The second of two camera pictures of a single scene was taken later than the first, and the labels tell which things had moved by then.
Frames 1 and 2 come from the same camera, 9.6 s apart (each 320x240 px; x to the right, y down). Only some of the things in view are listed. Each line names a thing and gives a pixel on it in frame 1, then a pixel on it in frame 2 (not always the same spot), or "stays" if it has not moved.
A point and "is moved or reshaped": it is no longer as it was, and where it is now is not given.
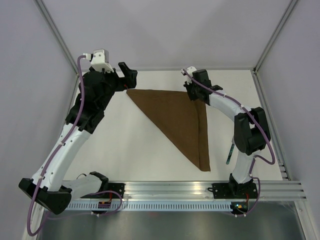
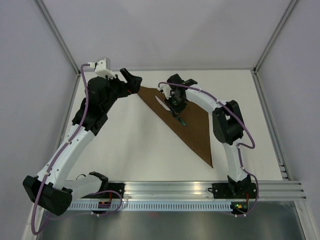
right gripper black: [192, 97] -> [175, 110]
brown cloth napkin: [183, 119] is moved or reshaped
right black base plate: [234, 190] stays
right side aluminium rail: [281, 163] stays
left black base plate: [119, 187] stays
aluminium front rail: [188, 190] stays
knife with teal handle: [233, 146] is moved or reshaped
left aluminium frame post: [58, 34] stays
